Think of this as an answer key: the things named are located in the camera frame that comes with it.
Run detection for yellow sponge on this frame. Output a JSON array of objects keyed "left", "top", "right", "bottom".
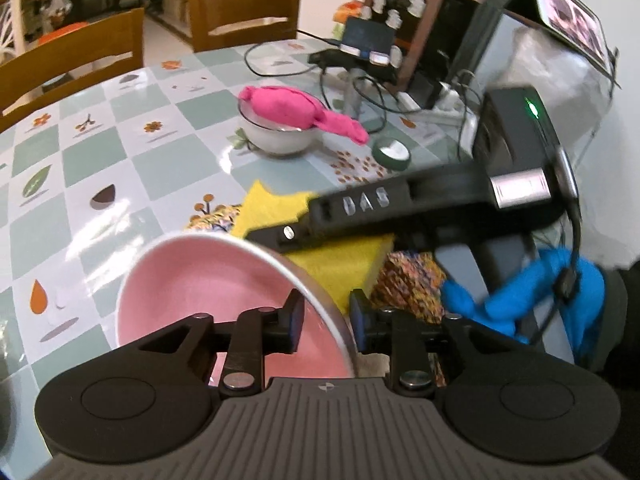
[{"left": 229, "top": 179, "right": 396, "bottom": 316}]

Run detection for pink ceramic bowl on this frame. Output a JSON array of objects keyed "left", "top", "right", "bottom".
[{"left": 116, "top": 231, "right": 356, "bottom": 378}]

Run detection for white bowl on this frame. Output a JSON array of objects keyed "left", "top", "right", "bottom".
[{"left": 238, "top": 100, "right": 320, "bottom": 157}]

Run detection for blue gloved right hand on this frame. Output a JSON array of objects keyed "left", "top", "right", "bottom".
[{"left": 440, "top": 248, "right": 615, "bottom": 370}]

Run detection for colourful woven placemat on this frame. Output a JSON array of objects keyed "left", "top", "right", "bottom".
[{"left": 184, "top": 202, "right": 449, "bottom": 386}]

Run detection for clear plastic bag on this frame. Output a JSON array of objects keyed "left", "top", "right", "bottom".
[{"left": 495, "top": 26, "right": 612, "bottom": 162}]

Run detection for white power strip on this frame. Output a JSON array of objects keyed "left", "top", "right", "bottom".
[{"left": 397, "top": 87, "right": 472, "bottom": 122}]

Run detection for pink cloth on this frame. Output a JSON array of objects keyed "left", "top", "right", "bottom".
[{"left": 239, "top": 86, "right": 369, "bottom": 145}]

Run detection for phone on stand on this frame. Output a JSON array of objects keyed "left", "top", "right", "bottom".
[{"left": 307, "top": 16, "right": 402, "bottom": 122}]

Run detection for tablet on stand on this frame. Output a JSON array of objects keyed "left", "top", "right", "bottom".
[{"left": 504, "top": 0, "right": 617, "bottom": 79}]

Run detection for brown cabinet with stickers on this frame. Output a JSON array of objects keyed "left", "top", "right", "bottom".
[{"left": 363, "top": 0, "right": 509, "bottom": 105}]

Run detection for patterned tablecloth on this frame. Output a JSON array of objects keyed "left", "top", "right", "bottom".
[{"left": 0, "top": 39, "right": 501, "bottom": 401}]

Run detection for right wooden chair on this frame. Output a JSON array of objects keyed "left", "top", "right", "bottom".
[{"left": 189, "top": 0, "right": 300, "bottom": 53}]

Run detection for wooden chair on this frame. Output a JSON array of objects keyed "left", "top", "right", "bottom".
[
  {"left": 189, "top": 0, "right": 300, "bottom": 53},
  {"left": 1, "top": 8, "right": 144, "bottom": 130}
]

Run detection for left wooden chair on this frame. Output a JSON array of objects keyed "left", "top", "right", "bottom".
[{"left": 1, "top": 8, "right": 144, "bottom": 130}]

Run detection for black cable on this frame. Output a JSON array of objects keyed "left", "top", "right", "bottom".
[{"left": 243, "top": 29, "right": 586, "bottom": 346}]

